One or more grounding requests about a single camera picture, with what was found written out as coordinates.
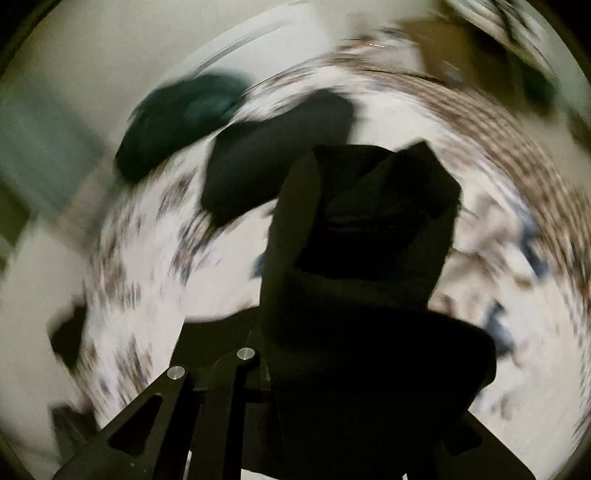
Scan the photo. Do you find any chair with piled clothes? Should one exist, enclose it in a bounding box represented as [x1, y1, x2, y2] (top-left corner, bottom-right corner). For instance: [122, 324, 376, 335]
[441, 1, 560, 119]

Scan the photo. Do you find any dark green quilt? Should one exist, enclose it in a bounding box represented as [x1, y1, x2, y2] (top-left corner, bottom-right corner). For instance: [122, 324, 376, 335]
[115, 72, 249, 184]

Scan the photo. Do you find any black folded garment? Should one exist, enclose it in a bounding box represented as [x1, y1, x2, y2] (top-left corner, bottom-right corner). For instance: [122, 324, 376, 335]
[200, 89, 356, 228]

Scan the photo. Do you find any cardboard box by nightstand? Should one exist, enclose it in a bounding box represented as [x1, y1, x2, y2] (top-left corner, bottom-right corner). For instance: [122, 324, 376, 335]
[402, 19, 475, 86]

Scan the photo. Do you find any black small garment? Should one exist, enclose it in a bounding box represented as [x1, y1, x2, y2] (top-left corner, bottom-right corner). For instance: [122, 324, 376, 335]
[170, 140, 498, 480]

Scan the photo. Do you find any floral bed sheet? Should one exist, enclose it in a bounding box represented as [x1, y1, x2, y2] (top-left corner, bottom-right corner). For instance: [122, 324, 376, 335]
[77, 56, 590, 460]

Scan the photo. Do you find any white bed headboard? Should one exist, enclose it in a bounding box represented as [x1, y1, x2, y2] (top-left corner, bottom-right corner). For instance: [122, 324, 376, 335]
[151, 8, 334, 93]

